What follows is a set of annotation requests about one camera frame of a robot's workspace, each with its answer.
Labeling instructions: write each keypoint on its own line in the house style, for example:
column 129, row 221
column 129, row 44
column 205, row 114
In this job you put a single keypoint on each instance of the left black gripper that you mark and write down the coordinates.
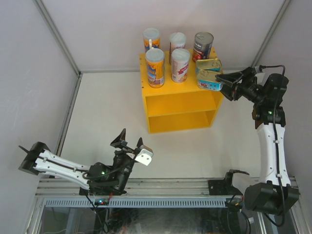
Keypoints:
column 121, row 137

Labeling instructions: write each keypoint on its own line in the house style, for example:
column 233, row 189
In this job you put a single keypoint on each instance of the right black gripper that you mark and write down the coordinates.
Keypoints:
column 231, row 79

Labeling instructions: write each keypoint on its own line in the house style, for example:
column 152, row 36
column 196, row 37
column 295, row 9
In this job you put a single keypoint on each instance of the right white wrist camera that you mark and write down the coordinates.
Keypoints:
column 260, row 75

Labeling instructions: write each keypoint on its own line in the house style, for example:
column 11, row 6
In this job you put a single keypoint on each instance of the yellow wooden shelf cabinet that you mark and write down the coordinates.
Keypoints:
column 177, row 106

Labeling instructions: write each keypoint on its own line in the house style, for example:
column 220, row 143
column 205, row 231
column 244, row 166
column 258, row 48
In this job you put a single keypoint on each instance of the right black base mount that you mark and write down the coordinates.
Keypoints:
column 217, row 187

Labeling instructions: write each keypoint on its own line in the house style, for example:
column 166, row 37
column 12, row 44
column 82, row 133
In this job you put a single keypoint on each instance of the dark blue tin can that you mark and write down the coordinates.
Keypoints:
column 202, row 46

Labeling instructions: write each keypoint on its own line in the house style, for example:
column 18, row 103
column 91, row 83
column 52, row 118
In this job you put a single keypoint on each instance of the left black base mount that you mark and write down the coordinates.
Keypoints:
column 102, row 188

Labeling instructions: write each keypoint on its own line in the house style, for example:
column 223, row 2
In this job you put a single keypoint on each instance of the blue luncheon meat tin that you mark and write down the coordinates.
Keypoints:
column 213, row 64
column 206, row 80

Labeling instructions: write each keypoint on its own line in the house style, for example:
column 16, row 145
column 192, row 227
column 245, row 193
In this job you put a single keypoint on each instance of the yellow can with white spoon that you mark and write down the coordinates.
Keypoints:
column 155, row 67

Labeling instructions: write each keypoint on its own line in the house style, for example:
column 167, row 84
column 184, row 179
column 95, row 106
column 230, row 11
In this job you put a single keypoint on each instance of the aluminium frame rail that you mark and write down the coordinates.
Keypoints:
column 136, row 187

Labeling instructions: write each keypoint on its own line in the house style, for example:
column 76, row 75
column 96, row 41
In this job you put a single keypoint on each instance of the orange can with spoon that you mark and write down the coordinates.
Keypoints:
column 151, row 38

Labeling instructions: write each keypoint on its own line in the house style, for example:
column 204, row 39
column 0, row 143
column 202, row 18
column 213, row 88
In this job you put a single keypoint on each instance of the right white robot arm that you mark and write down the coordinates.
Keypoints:
column 272, row 193

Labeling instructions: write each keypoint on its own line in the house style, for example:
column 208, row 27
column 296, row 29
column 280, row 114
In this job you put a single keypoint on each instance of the white porridge can red label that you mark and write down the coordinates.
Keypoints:
column 177, row 40

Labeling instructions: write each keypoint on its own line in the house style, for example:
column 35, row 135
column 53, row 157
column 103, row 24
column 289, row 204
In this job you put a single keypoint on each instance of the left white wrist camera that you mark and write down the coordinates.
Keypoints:
column 144, row 155

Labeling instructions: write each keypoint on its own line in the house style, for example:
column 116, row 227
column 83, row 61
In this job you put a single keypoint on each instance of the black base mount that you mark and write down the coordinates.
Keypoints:
column 217, row 187
column 102, row 188

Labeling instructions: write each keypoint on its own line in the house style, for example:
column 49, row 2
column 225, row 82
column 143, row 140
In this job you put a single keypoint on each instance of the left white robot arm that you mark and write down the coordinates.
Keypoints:
column 98, row 179

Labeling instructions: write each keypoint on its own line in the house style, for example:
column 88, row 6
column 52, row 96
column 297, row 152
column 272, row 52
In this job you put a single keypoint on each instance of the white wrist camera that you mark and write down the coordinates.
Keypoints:
column 144, row 155
column 260, row 75

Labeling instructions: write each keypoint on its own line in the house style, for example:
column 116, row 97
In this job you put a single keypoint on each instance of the grey slotted cable duct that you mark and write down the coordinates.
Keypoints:
column 121, row 202

